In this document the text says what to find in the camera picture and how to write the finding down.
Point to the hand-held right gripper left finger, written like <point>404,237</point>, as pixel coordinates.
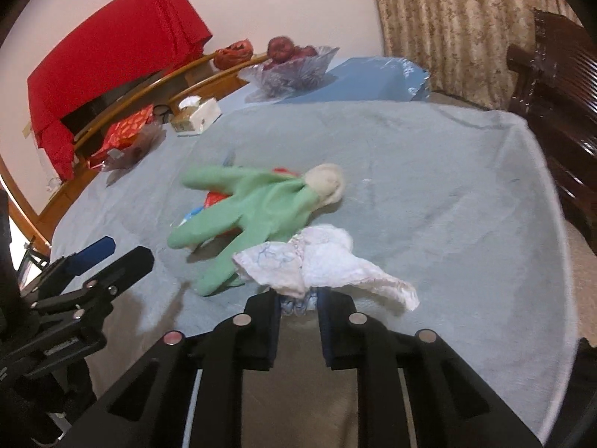
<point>266,331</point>

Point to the grey-blue blanket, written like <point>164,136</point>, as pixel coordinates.
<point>419,186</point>

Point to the green rubber glove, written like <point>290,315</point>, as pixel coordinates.
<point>261,210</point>

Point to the red cloth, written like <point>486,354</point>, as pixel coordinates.
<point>116,42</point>

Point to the dark wooden armchair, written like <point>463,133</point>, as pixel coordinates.
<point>559,102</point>

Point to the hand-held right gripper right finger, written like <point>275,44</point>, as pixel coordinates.
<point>333,331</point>

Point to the small glass bowl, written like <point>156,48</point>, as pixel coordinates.
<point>140,149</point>

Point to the white paper wrapper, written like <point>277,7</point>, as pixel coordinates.
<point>326,261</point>

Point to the white tissue box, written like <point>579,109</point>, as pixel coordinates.
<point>198,114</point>

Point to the white printed packet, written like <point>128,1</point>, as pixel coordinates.
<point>192,217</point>

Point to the beige floral curtain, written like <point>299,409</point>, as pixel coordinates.
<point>457,23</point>

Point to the red apple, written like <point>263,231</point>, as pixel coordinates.
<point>304,51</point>
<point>280,49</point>

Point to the glass fruit bowl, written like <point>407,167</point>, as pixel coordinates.
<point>298,74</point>

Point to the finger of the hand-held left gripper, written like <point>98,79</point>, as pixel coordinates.
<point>130,266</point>
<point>93,249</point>

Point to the wooden television cabinet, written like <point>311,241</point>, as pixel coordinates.
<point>205,86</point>

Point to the orange foam net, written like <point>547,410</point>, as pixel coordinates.
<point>217,198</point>
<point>285,171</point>

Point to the black television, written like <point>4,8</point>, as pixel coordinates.
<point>98,107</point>

